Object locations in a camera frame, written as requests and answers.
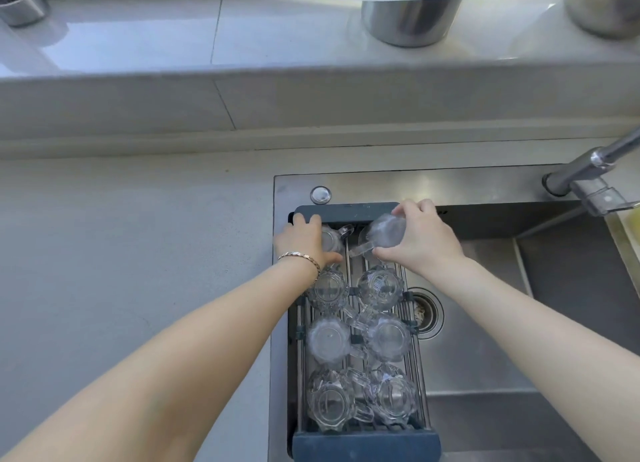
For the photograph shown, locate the person's left hand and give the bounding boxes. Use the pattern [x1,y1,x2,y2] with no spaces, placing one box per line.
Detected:
[273,212,346,277]

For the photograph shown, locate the person's right hand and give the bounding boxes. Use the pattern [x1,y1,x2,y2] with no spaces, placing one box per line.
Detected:
[372,198,467,276]

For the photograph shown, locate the clear handled glass mug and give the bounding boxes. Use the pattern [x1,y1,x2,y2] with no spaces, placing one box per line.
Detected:
[320,223,356,257]
[347,212,407,259]

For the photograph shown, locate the person's right forearm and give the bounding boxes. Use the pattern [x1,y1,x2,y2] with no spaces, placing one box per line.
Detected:
[425,254,640,462]

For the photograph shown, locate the person's left forearm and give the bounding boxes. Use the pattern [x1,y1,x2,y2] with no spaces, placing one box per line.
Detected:
[0,258,321,462]

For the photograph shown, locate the round metal sink drain strainer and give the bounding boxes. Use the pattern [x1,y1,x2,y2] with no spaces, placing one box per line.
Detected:
[407,287,445,339]

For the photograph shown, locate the rows of clear glass mugs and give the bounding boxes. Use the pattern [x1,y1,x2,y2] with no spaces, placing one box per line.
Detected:
[304,264,420,433]

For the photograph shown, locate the stainless steel sink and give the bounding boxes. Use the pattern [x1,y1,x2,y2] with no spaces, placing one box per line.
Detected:
[267,164,640,462]

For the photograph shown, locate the dark blue dish drying rack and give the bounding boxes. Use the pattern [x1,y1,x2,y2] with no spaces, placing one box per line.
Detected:
[287,203,444,462]

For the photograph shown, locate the chrome sink faucet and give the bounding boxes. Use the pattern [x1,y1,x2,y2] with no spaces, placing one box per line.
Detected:
[542,124,640,217]

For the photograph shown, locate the wide steel container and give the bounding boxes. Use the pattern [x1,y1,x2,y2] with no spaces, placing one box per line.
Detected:
[361,0,464,47]

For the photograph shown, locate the yellow plastic basin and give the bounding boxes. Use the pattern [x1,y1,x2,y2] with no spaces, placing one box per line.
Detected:
[604,201,640,300]

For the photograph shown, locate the dull steel pot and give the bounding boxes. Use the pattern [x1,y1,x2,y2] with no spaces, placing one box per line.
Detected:
[563,0,640,39]

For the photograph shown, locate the small steel cup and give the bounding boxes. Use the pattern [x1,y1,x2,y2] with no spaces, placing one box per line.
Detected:
[0,0,50,28]

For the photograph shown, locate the gold chain bracelet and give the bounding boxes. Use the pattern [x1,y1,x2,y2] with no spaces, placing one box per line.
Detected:
[277,250,321,283]

